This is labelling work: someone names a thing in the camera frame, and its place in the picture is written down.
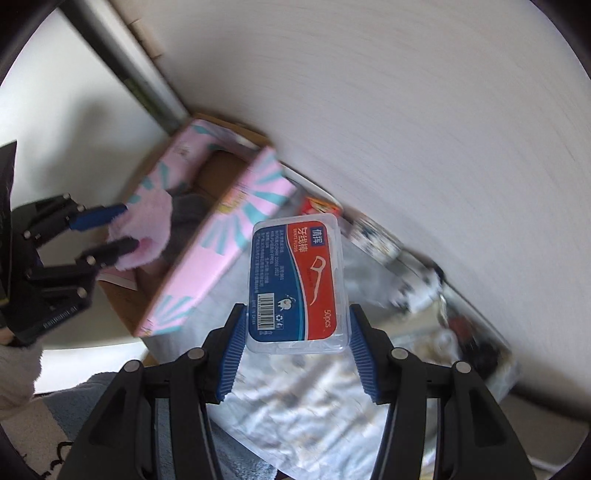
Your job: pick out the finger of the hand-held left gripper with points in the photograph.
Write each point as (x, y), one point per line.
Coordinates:
(111, 251)
(97, 217)

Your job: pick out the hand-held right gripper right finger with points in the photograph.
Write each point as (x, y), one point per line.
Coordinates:
(364, 360)

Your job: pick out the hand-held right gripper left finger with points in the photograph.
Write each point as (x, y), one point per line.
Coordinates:
(231, 350)

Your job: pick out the pink fluffy cloth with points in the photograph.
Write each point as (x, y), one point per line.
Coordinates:
(147, 221)

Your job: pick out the cardboard box with pink flaps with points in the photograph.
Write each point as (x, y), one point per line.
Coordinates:
(184, 272)

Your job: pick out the leaf print tissue pack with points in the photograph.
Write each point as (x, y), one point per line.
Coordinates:
(374, 237)
(415, 288)

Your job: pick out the red packet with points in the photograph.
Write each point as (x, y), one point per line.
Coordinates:
(321, 206)

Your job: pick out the person's left forearm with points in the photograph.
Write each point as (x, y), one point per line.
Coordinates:
(16, 378)

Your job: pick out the person's left hand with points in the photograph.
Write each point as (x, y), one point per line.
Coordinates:
(5, 337)

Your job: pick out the grey cloth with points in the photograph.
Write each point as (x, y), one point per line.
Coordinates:
(184, 221)

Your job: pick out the dark blurred object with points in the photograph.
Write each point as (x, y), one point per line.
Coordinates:
(475, 346)

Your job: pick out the dark metal door frame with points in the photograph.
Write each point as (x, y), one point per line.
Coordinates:
(129, 69)

